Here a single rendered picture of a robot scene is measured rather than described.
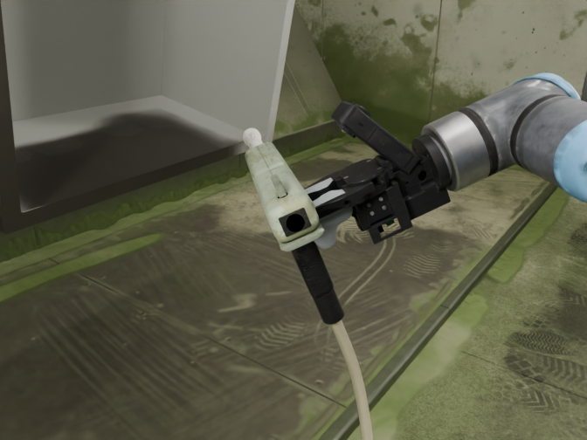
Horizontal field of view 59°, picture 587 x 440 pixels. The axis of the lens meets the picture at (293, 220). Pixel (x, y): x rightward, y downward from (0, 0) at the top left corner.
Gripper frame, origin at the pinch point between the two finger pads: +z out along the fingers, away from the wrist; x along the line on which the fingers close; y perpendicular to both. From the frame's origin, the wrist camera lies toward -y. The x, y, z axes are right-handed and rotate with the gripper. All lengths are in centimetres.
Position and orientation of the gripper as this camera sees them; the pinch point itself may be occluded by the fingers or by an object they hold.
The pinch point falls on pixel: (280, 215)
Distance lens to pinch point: 62.9
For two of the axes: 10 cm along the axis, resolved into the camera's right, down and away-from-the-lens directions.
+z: -9.1, 4.2, -0.2
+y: 3.9, 8.5, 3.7
